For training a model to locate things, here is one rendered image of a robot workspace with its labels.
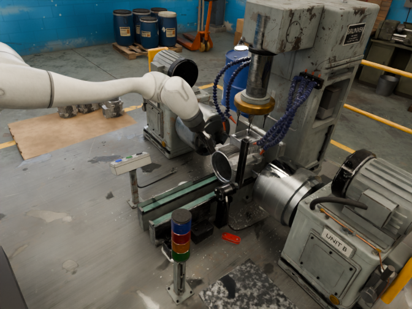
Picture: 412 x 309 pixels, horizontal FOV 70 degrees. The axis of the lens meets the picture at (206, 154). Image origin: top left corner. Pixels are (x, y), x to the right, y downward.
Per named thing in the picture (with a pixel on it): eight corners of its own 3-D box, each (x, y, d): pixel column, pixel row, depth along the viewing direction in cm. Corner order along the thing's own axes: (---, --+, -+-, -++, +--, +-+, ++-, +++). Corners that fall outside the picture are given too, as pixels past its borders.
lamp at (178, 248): (183, 235, 98) (183, 226, 95) (194, 247, 94) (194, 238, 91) (168, 243, 95) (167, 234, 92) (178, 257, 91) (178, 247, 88)
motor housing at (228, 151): (237, 159, 161) (241, 130, 150) (262, 179, 149) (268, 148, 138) (208, 171, 151) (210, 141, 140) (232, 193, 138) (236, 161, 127)
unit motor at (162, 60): (170, 105, 204) (170, 42, 179) (198, 125, 183) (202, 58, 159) (137, 114, 191) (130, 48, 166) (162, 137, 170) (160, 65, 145)
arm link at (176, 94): (206, 106, 114) (186, 95, 122) (190, 76, 102) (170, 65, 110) (186, 125, 112) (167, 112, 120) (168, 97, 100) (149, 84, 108)
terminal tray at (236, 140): (246, 140, 149) (248, 127, 145) (261, 150, 142) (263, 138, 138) (228, 146, 143) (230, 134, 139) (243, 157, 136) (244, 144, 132)
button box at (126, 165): (146, 160, 141) (143, 150, 139) (152, 163, 135) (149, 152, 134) (111, 173, 132) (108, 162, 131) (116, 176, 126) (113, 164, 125)
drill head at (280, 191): (271, 180, 149) (281, 138, 135) (343, 233, 123) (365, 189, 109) (235, 199, 136) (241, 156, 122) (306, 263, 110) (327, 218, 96)
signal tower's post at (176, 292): (183, 278, 115) (184, 202, 91) (194, 293, 110) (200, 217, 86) (165, 289, 111) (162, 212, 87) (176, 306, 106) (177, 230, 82)
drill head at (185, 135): (195, 124, 191) (197, 87, 176) (232, 151, 168) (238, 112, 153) (162, 135, 178) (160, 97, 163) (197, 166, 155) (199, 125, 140)
